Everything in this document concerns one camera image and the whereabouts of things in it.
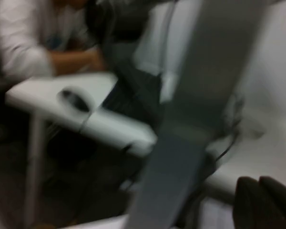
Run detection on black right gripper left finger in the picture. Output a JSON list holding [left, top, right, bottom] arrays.
[[233, 177, 275, 229]]

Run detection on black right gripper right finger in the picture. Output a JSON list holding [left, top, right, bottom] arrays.
[[259, 176, 286, 229]]

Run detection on bare person forearm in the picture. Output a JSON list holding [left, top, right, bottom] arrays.
[[47, 47, 105, 74]]

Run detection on grey upright panel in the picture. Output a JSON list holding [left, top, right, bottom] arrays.
[[126, 0, 265, 229]]

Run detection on white desk with metal leg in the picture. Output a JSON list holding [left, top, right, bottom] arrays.
[[4, 71, 158, 229]]

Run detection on person in white shirt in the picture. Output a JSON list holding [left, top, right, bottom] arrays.
[[0, 0, 98, 79]]

